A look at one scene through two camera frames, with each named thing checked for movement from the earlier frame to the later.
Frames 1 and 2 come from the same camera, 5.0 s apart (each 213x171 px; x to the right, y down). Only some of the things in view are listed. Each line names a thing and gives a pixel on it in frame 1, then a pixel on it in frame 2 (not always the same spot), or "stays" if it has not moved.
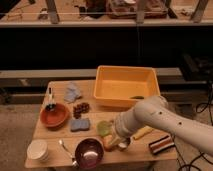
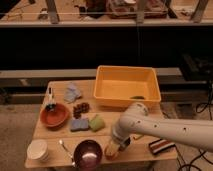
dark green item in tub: x=138 y=97 stays
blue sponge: x=79 y=125 stays
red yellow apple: x=107 y=142 → x=111 y=151
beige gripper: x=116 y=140 stays
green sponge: x=104 y=127 → x=96 y=123
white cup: x=38 y=150 stays
